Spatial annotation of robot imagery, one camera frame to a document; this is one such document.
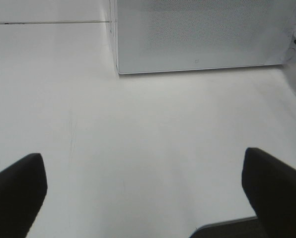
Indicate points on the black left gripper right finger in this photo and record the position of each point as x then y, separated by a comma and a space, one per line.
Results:
270, 187

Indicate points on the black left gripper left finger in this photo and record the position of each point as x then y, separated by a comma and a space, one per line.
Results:
23, 188

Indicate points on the round white door button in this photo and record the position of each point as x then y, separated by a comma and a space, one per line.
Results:
288, 55

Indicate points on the white microwave door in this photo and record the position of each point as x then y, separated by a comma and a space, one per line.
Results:
202, 34

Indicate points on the white microwave oven body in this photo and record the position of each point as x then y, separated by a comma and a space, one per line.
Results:
287, 32

